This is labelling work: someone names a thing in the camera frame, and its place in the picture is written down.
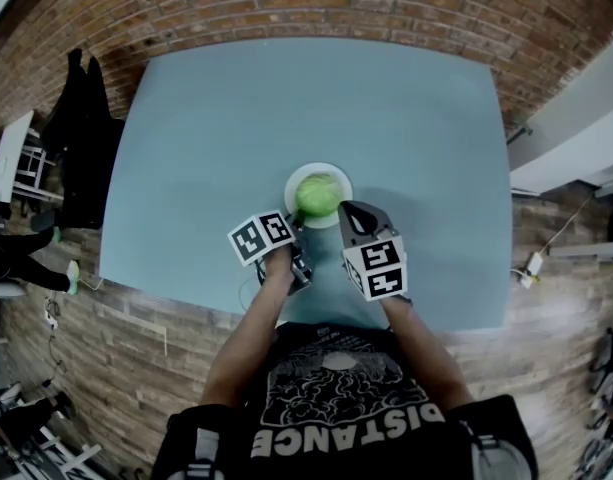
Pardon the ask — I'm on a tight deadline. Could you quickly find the white side table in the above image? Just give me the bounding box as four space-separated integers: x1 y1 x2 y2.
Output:
0 109 63 205

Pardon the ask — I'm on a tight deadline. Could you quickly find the large white desk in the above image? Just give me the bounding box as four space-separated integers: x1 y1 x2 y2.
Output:
507 26 613 195

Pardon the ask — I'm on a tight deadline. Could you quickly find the black bicycle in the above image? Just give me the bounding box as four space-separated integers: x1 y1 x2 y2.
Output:
587 324 613 430

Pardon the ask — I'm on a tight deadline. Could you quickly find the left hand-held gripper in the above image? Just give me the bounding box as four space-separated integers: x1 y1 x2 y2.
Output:
227 208 315 297

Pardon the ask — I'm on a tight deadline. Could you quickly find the white plate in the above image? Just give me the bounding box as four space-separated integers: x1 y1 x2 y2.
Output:
283 162 354 231

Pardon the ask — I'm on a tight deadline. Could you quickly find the person's right forearm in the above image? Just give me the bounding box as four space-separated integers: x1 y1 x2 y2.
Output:
379 292 476 413

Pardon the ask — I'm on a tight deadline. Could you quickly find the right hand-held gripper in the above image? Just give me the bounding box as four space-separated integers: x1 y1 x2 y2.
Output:
337 200 413 305

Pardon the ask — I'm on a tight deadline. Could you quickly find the person's left forearm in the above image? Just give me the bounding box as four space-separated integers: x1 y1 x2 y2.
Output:
199 244 298 410

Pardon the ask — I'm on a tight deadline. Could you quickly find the person's black printed t-shirt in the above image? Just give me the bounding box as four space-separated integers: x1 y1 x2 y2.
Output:
149 320 541 480

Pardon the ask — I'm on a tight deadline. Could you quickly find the white power strip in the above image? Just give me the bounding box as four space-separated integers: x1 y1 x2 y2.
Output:
42 296 61 331
517 250 546 290

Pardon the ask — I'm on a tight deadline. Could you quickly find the black coat on rack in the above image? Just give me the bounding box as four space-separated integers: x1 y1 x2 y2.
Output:
39 47 128 233

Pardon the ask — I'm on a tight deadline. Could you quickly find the white desk with blue panel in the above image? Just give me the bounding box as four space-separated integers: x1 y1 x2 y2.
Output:
98 36 513 333

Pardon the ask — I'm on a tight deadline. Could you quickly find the white power strip cable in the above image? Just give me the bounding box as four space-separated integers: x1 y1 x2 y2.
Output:
542 194 596 258

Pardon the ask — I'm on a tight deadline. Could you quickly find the black floor equipment pile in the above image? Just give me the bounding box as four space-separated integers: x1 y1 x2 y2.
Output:
0 381 103 480

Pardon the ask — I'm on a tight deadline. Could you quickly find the green cabbage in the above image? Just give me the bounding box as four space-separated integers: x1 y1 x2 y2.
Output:
294 173 344 220

